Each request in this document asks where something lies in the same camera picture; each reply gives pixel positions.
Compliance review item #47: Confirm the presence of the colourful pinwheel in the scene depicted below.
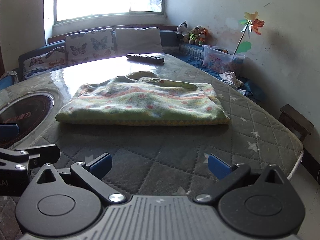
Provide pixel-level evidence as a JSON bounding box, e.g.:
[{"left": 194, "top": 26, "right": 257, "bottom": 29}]
[{"left": 233, "top": 11, "right": 265, "bottom": 55}]

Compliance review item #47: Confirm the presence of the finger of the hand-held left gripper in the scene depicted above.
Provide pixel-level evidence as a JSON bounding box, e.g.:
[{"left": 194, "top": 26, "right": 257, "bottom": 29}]
[
  {"left": 0, "top": 144, "right": 61, "bottom": 173},
  {"left": 0, "top": 124, "right": 20, "bottom": 140}
]

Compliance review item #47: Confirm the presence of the clear plastic storage box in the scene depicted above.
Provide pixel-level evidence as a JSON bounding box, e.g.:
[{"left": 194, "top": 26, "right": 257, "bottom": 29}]
[{"left": 202, "top": 45, "right": 246, "bottom": 77}]

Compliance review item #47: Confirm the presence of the floral yellow-green shirt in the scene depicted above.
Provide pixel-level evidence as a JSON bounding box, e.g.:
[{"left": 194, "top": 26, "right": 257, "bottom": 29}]
[{"left": 55, "top": 71, "right": 231, "bottom": 126}]

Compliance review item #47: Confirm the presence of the bear plush with green vest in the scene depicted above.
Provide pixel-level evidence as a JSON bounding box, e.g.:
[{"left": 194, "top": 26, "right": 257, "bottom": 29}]
[{"left": 189, "top": 26, "right": 202, "bottom": 45}]

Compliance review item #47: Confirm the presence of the white crumpled cloth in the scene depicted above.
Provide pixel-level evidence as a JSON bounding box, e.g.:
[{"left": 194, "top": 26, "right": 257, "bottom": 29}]
[{"left": 219, "top": 71, "right": 244, "bottom": 88}]

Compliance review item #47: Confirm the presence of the dark blue sofa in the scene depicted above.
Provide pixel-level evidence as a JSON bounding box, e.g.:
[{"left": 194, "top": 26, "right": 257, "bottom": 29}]
[{"left": 0, "top": 26, "right": 205, "bottom": 83}]

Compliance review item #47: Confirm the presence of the grey cloth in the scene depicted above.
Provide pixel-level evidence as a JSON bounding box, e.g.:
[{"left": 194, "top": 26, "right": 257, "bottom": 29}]
[{"left": 0, "top": 70, "right": 18, "bottom": 79}]

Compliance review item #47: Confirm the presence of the butterfly print cushion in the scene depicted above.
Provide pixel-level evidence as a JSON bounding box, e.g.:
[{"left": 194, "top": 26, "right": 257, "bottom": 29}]
[
  {"left": 65, "top": 28, "right": 114, "bottom": 67},
  {"left": 24, "top": 46, "right": 68, "bottom": 80}
]

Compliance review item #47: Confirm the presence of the black and white cow plush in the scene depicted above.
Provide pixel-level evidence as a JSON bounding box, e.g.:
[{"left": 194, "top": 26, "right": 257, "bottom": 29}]
[{"left": 177, "top": 21, "right": 190, "bottom": 43}]

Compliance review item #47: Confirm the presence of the dark wooden stool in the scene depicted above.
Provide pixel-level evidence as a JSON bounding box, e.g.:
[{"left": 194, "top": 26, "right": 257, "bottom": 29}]
[{"left": 279, "top": 104, "right": 315, "bottom": 143}]

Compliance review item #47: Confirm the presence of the beige cushion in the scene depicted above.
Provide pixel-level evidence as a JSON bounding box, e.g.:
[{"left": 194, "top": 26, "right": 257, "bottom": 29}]
[{"left": 114, "top": 27, "right": 164, "bottom": 58}]

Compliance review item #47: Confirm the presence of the blue crumpled cloth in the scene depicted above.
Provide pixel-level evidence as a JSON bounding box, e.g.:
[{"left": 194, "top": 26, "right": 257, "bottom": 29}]
[{"left": 235, "top": 79, "right": 267, "bottom": 103}]

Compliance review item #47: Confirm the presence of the blue cushion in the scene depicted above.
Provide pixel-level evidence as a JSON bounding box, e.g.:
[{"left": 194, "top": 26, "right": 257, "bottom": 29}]
[{"left": 0, "top": 75, "right": 19, "bottom": 90}]

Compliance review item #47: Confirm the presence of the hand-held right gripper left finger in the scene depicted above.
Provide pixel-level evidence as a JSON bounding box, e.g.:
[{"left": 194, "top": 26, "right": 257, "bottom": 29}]
[{"left": 36, "top": 152, "right": 127, "bottom": 203}]

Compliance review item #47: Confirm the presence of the orange tiger plush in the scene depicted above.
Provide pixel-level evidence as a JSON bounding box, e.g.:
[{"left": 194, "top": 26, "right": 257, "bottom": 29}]
[{"left": 199, "top": 27, "right": 209, "bottom": 46}]

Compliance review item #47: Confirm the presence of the black round cooktop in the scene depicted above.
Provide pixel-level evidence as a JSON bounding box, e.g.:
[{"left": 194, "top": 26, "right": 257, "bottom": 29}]
[{"left": 0, "top": 92, "right": 54, "bottom": 149}]

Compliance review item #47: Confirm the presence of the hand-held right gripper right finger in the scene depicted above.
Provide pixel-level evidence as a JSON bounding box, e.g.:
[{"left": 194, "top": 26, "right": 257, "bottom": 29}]
[{"left": 194, "top": 153, "right": 285, "bottom": 203}]

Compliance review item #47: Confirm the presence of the black remote control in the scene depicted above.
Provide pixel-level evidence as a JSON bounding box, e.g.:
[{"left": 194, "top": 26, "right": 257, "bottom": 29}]
[{"left": 126, "top": 53, "right": 165, "bottom": 65}]

